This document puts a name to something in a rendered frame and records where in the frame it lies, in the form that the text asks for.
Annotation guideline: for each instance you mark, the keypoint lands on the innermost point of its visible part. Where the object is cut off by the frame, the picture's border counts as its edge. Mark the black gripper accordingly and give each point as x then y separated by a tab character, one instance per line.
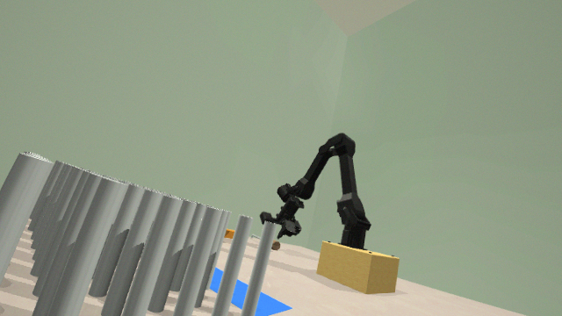
264	216

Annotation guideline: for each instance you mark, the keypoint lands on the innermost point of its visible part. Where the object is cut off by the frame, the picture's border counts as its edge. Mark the orange flat bar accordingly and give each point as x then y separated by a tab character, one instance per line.
229	234

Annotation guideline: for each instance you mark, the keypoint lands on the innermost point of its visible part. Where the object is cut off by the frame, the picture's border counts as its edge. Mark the blue taped strip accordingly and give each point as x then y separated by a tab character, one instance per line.
266	305

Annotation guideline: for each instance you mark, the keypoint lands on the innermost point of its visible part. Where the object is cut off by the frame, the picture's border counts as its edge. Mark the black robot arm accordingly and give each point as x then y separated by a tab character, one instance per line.
350	207

